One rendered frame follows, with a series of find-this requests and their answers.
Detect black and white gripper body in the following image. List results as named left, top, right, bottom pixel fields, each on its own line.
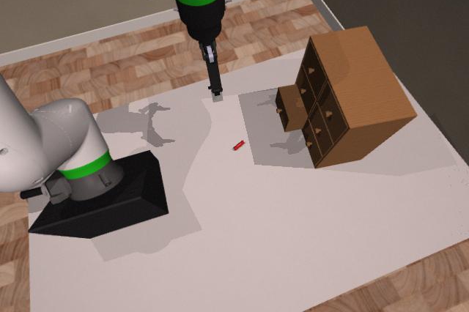
left=186, top=22, right=221, bottom=54

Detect brown wooden drawer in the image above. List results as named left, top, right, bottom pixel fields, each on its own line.
left=276, top=84, right=308, bottom=132
left=303, top=40, right=327, bottom=98
left=310, top=103, right=334, bottom=156
left=302, top=119, right=323, bottom=166
left=318, top=82, right=348, bottom=143
left=297, top=65, right=317, bottom=115

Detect red cylinder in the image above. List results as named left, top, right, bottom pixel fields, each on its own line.
left=233, top=140, right=245, bottom=151

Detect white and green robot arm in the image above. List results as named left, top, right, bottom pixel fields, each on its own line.
left=0, top=0, right=232, bottom=204

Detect brown wooden chest of drawers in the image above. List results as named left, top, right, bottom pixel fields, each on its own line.
left=295, top=26, right=418, bottom=168

